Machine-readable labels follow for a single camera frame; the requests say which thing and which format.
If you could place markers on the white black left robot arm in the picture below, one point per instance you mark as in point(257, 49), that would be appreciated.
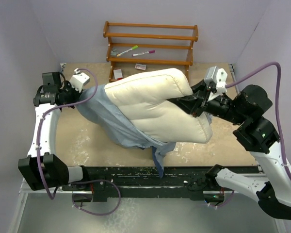
point(42, 167)

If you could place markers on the wooden slatted rack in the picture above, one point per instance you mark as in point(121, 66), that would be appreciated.
point(132, 52)

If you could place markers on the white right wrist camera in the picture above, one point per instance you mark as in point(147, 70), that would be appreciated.
point(216, 78)

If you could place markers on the green cap marker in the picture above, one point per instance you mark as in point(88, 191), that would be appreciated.
point(126, 51)

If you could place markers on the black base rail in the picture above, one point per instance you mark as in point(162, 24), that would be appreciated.
point(188, 182)

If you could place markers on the magenta cap marker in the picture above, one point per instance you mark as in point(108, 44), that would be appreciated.
point(143, 53)

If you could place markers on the white red label card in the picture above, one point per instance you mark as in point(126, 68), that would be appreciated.
point(140, 66)

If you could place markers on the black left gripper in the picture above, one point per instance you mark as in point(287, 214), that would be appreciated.
point(67, 85)

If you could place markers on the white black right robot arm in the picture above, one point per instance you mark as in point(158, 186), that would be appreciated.
point(257, 135)

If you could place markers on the cream white pillow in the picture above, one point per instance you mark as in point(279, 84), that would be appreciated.
point(143, 99)

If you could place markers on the white red small box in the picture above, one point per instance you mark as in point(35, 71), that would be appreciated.
point(117, 73)

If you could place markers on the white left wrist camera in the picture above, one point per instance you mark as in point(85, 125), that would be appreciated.
point(79, 80)

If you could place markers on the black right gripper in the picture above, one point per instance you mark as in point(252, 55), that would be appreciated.
point(193, 103)

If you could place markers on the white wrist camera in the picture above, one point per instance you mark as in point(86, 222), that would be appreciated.
point(79, 80)
point(216, 78)

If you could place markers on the pale green small clips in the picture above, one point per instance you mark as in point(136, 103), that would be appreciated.
point(114, 52)

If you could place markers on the blue printed pillowcase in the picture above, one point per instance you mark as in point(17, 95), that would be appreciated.
point(95, 106)

